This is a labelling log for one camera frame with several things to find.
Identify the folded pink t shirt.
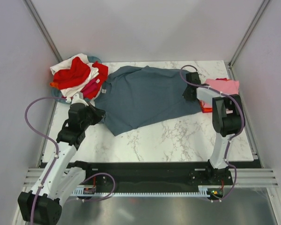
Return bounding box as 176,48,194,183
205,79,240,95

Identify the white slotted cable duct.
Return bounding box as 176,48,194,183
70,186,225,198

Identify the right aluminium frame post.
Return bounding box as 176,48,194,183
227,0,272,69

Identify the aluminium frame post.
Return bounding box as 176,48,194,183
23,0,63,62
227,0,272,69

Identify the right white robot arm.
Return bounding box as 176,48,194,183
181,72,245,185

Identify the teal laundry basket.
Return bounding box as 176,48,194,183
50,53,102,104

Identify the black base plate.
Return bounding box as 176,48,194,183
70,161,263,194

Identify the white t shirt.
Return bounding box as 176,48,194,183
50,57,99,97

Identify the left aluminium frame post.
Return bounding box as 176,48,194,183
23,0,63,62

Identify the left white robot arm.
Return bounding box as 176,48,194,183
18,103,105,225

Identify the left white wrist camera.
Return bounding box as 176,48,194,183
65,92,89,106

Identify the aluminium rail profile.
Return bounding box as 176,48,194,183
23,168,278,188

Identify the magenta t shirt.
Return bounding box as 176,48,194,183
81,78,101,99

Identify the grey-blue t shirt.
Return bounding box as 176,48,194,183
94,66,201,136

